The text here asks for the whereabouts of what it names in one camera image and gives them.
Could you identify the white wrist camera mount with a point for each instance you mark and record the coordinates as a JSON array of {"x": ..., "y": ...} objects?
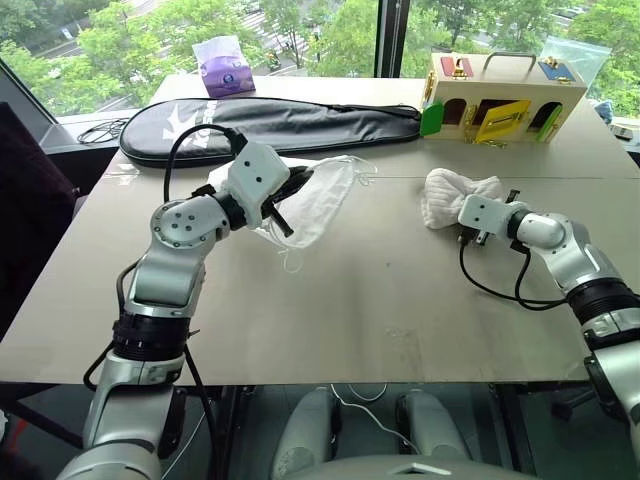
[
  {"x": 255, "y": 172},
  {"x": 482, "y": 212}
]

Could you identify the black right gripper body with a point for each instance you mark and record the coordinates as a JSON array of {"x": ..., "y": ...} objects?
[{"x": 474, "y": 236}]

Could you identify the wooden lock box toy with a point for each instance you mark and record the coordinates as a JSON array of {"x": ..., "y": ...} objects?
[{"x": 505, "y": 90}]

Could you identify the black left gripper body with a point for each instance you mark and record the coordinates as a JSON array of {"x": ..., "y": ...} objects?
[{"x": 286, "y": 189}]

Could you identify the black racket bag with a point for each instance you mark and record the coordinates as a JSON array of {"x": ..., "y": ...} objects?
[{"x": 280, "y": 125}]

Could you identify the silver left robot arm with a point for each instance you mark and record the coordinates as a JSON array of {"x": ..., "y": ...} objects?
[{"x": 172, "y": 260}]

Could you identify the white ribbed towel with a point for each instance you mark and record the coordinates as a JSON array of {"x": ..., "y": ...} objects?
[{"x": 445, "y": 195}]

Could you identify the clear plastic zip bag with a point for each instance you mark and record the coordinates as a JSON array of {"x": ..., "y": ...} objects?
[{"x": 575, "y": 55}]

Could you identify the dark fabric chair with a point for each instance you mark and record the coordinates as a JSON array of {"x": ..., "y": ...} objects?
[{"x": 30, "y": 215}]

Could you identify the dark window frame post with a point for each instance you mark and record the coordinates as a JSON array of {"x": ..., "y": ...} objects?
[{"x": 393, "y": 37}]

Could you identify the black chair base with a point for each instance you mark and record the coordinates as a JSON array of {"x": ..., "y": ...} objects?
[{"x": 572, "y": 402}]

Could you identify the grey rounded robot leg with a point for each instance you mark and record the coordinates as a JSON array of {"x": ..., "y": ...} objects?
[
  {"x": 430, "y": 425},
  {"x": 305, "y": 435}
]

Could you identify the small grey remote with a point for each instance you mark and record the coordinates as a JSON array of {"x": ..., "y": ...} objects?
[{"x": 623, "y": 132}]

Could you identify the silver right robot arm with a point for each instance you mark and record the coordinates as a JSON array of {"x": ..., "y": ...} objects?
[{"x": 585, "y": 265}]

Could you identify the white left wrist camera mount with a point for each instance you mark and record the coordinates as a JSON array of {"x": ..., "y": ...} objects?
[{"x": 255, "y": 172}]

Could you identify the white face mask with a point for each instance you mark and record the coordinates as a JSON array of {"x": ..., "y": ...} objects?
[{"x": 320, "y": 200}]

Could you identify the purple tissue pack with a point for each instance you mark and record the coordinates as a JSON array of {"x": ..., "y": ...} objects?
[{"x": 225, "y": 70}]

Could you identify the grey robot torso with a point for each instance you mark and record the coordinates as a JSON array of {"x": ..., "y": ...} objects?
[{"x": 410, "y": 467}]

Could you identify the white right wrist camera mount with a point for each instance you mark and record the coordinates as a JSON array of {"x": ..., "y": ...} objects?
[{"x": 482, "y": 212}]

